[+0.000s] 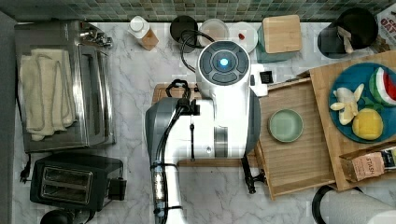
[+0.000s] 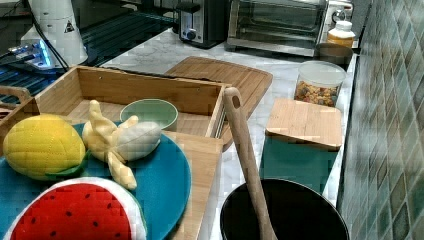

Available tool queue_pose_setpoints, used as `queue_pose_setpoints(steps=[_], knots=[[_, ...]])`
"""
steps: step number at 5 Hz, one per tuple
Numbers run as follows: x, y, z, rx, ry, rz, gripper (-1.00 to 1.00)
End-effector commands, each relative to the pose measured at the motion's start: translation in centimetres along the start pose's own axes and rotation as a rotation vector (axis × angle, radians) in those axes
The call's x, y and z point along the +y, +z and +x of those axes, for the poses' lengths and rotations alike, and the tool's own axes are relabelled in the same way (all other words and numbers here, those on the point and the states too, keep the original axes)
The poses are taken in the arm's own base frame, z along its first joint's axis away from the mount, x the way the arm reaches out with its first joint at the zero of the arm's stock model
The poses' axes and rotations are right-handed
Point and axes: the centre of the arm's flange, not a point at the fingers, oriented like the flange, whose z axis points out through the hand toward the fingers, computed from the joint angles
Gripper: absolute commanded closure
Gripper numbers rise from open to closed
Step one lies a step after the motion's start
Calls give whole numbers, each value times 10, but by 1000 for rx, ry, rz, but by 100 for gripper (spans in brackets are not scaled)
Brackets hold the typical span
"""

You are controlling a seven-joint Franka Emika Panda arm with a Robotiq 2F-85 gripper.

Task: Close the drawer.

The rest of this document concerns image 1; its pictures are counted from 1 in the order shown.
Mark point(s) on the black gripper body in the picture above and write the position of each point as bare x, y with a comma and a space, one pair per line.
249, 178

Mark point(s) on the bamboo drawer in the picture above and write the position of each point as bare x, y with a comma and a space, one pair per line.
304, 163

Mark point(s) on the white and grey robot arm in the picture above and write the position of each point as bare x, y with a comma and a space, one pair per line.
224, 123

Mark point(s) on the bamboo drawer cabinet top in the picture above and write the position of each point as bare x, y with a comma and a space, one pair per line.
322, 78

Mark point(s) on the small green bowl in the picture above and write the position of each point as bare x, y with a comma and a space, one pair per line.
286, 125

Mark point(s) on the Stash tea box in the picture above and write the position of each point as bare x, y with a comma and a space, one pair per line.
365, 164

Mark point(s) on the toy peeled banana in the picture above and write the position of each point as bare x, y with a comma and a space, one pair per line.
347, 103

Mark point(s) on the toy yellow lemon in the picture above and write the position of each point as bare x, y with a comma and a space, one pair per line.
368, 124

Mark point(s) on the blue plate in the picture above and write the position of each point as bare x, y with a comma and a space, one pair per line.
351, 78

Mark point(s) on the bamboo cutting board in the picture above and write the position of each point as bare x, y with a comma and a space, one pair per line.
177, 92

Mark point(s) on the teal canister with bamboo lid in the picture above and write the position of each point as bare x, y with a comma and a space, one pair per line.
280, 38

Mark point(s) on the toy watermelon slice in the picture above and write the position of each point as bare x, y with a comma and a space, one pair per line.
382, 86

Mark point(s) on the clear glass jar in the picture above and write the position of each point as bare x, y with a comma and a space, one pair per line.
216, 29

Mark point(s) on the dark empty cup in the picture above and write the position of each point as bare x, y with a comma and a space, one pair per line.
181, 23

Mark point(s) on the black two-slot toaster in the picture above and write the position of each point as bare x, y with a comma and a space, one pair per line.
77, 181

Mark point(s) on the white-capped spice bottle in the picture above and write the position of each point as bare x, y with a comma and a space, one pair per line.
140, 29

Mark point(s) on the oats box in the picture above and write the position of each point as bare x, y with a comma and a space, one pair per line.
386, 38

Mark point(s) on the black round object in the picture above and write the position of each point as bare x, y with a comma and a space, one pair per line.
58, 217

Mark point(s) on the stainless steel toaster oven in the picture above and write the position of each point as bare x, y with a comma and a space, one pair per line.
87, 47

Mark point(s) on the cream folded towel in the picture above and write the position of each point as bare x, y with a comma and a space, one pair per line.
47, 92

